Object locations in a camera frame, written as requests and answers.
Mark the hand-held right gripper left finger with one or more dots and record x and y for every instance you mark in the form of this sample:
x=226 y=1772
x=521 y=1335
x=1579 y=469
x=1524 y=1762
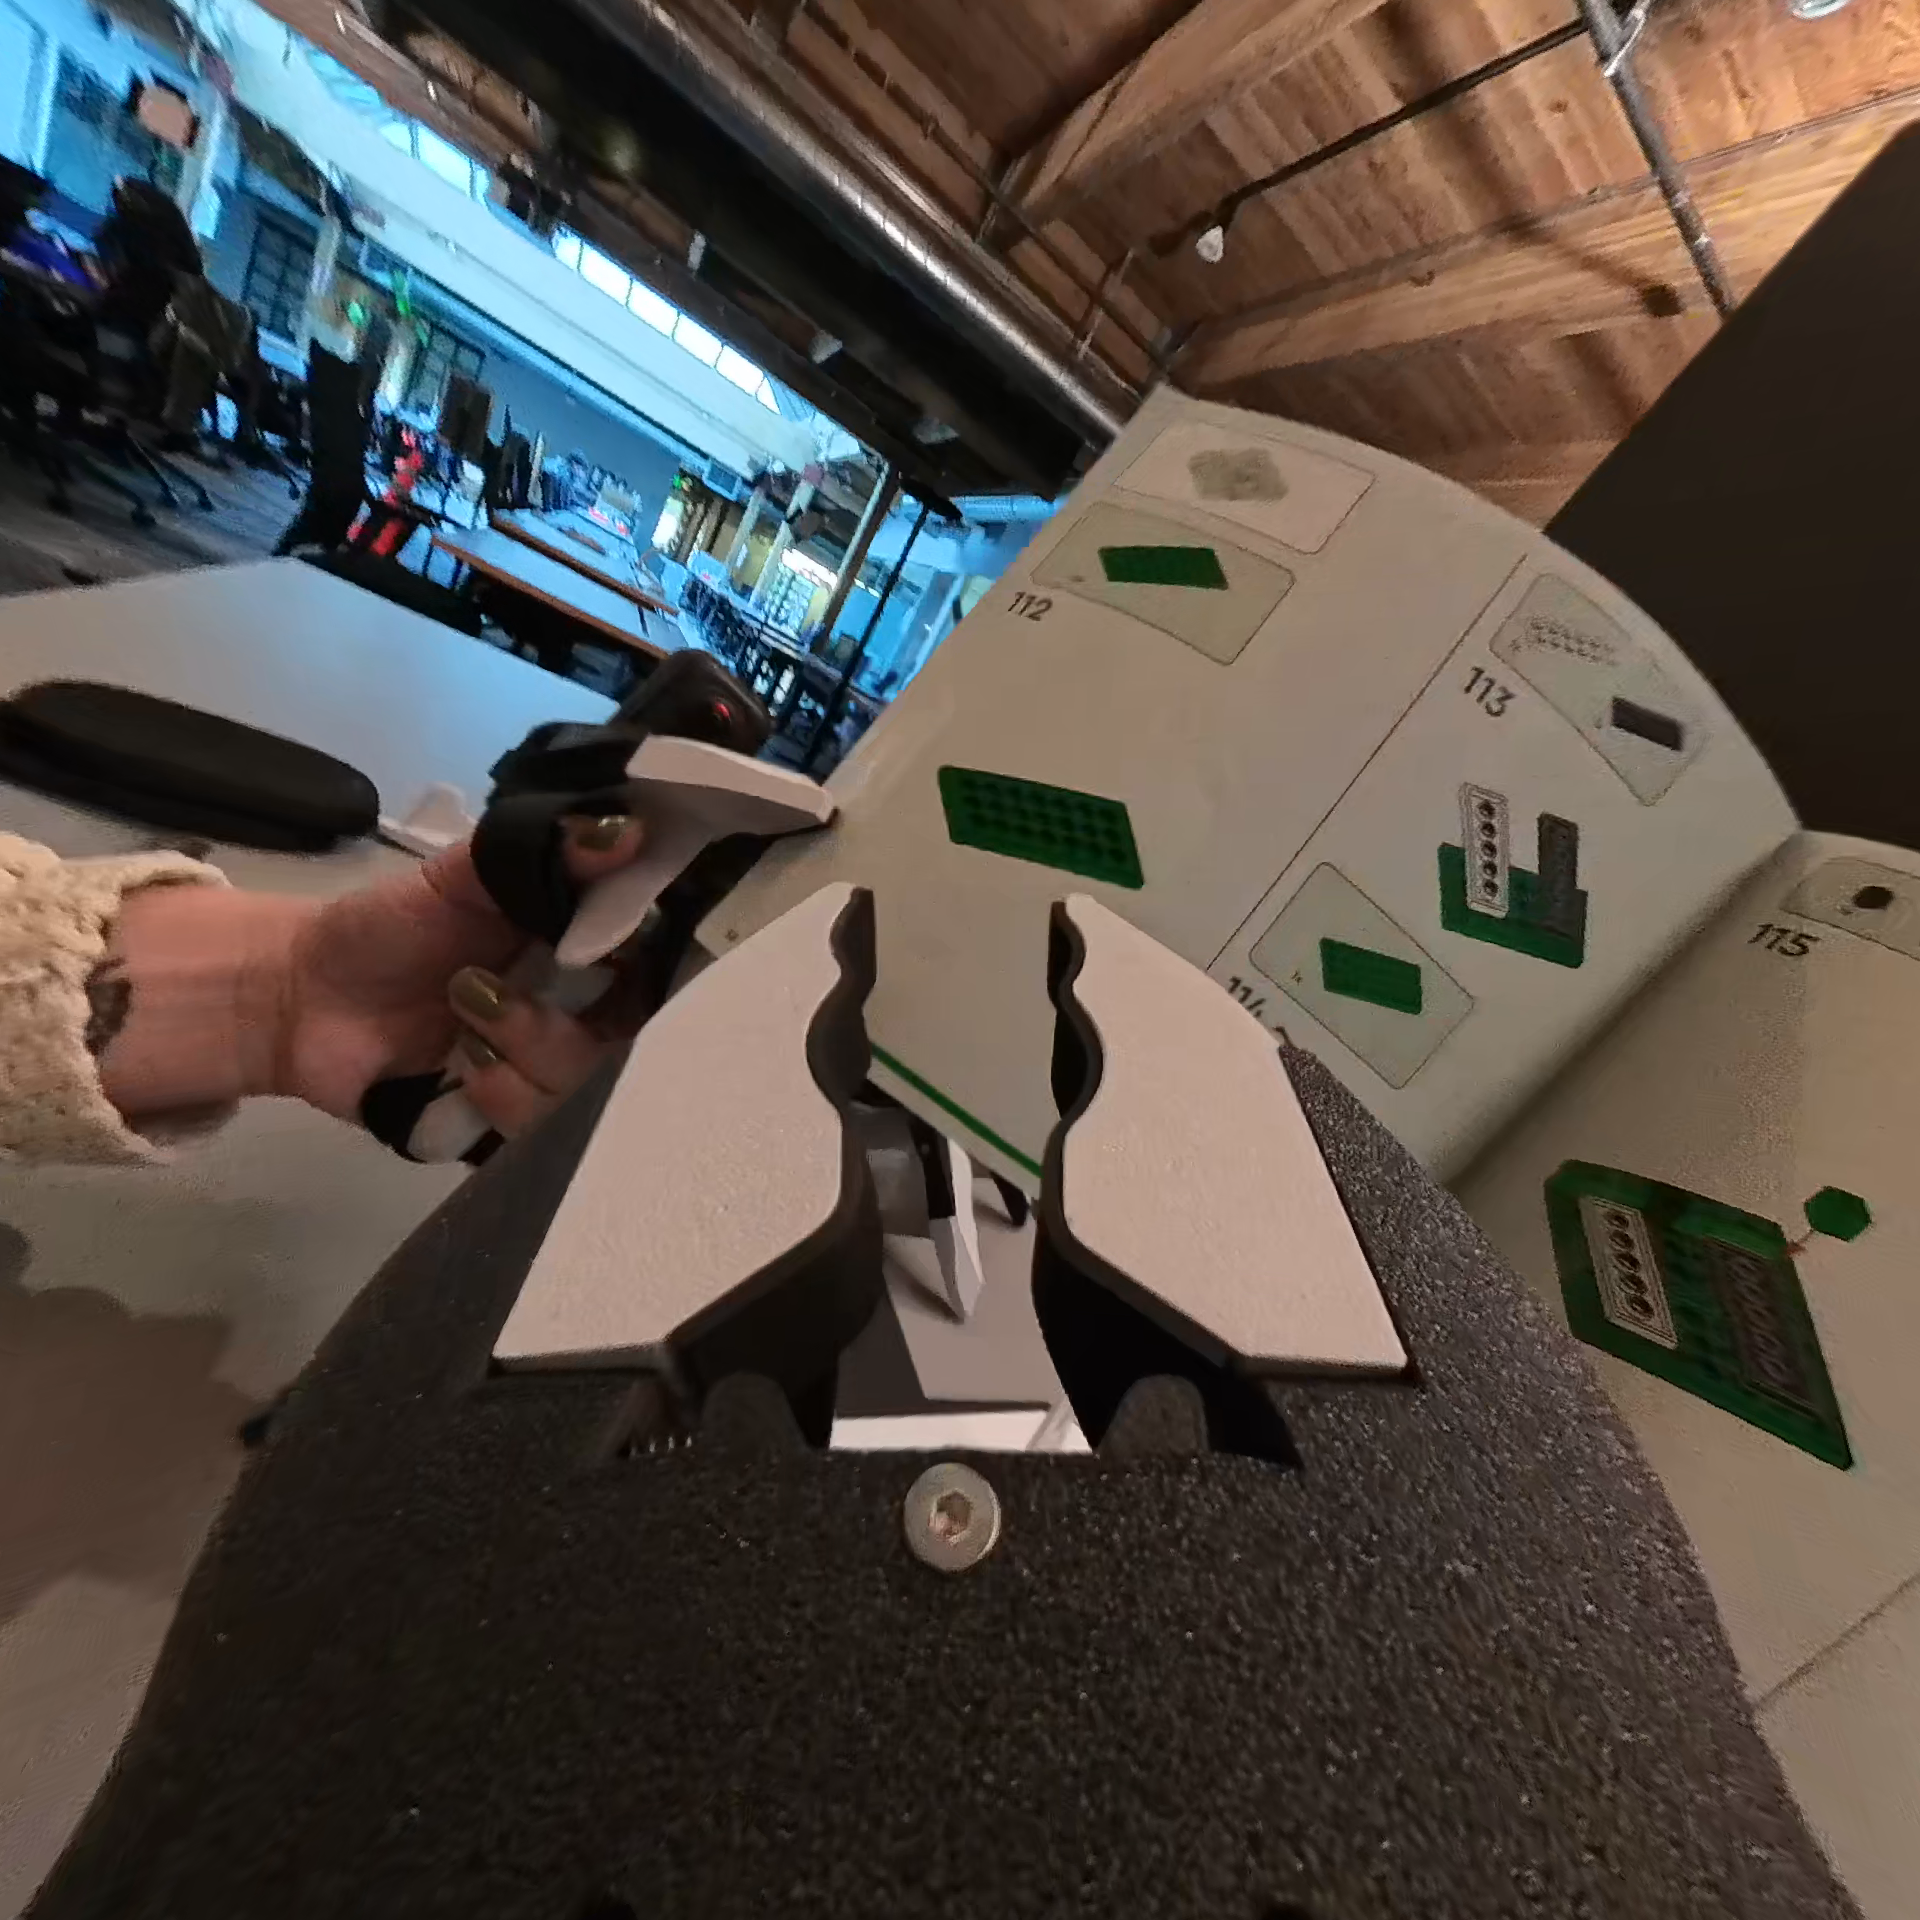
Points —
x=703 y=1184

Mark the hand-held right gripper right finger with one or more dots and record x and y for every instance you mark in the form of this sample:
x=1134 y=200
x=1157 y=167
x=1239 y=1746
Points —
x=1215 y=1200

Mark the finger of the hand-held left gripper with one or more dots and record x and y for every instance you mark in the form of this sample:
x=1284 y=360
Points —
x=734 y=787

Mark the person's left hand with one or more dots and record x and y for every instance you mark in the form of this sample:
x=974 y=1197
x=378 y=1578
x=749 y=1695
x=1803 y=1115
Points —
x=301 y=990

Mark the long wooden office desk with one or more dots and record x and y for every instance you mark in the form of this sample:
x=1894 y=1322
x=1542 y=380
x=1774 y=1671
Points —
x=568 y=576

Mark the wooden book stand white base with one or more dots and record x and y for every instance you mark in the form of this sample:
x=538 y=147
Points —
x=943 y=1275

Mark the black zip pouch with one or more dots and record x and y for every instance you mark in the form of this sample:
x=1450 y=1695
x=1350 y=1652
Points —
x=167 y=757

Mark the distant black office chair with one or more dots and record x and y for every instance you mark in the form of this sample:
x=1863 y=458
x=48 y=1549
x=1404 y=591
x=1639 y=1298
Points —
x=338 y=433

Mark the open instruction booklet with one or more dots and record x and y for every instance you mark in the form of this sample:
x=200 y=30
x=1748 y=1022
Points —
x=1350 y=630

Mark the track spotlight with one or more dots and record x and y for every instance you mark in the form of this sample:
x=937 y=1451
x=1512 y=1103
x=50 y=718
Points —
x=1211 y=241

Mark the black panel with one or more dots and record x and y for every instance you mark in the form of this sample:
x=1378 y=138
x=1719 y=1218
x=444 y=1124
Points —
x=1799 y=524

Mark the metal ceiling conduit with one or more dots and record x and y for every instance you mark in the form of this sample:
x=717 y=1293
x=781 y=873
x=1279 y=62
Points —
x=1650 y=150

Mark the silver ventilation duct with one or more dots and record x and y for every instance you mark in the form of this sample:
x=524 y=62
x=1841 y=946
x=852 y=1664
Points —
x=901 y=223

